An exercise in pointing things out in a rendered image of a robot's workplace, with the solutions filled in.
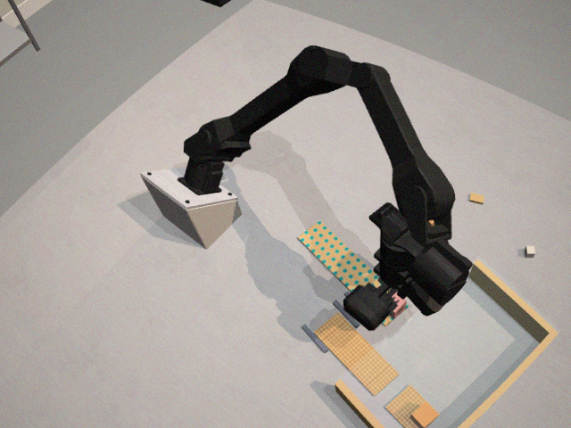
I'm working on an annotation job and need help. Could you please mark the orange strip with teal polka dots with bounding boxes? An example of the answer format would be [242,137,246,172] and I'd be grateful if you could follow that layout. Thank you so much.
[298,221,381,292]

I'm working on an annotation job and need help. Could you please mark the orange grid-patterned strip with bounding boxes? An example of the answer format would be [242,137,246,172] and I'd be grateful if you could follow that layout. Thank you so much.
[314,313,374,370]

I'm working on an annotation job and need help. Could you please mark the pink labelled cube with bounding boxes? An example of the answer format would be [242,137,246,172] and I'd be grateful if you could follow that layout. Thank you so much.
[389,292,407,320]

